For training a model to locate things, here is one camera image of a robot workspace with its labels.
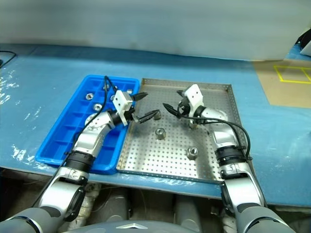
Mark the grey rounded shape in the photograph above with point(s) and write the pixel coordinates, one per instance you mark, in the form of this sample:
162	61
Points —
119	206

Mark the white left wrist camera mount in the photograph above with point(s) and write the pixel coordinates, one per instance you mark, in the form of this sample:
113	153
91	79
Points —
120	100

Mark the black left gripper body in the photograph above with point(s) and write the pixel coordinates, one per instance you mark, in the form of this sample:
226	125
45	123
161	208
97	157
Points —
130	114

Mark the white board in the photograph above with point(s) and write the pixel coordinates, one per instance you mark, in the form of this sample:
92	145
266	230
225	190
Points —
307	49

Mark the brown cardboard sheet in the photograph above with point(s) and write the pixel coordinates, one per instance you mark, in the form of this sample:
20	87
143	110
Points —
284	94

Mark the perforated metal tray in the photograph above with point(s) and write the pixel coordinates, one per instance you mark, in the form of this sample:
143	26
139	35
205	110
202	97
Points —
175	148

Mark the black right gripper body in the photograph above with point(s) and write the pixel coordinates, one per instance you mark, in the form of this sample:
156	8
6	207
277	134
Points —
185	108

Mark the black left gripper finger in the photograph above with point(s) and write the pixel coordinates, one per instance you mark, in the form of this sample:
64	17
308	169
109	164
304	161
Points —
148	117
141	96

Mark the black bag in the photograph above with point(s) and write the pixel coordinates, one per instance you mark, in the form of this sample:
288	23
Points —
303	40

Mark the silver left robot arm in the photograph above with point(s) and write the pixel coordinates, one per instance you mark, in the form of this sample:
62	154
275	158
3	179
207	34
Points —
90	138

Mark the metal nut in blue tray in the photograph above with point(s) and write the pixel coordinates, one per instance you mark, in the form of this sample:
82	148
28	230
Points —
89	96

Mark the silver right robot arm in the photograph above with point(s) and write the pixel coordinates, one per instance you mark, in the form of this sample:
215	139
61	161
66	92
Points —
224	139

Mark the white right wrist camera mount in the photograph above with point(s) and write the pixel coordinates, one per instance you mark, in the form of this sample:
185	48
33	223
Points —
193	93

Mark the metal nut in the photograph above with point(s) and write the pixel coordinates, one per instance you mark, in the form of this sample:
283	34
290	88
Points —
89	96
160	133

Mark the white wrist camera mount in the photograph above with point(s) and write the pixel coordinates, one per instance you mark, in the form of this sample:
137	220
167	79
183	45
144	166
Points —
193	93
120	100

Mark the grey robot torso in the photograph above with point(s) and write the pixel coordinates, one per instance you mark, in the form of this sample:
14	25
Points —
132	227

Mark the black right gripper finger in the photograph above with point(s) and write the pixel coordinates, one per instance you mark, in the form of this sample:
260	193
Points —
182	94
173	111

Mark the blue compartment tray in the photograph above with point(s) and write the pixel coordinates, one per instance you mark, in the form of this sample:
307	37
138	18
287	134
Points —
60	136

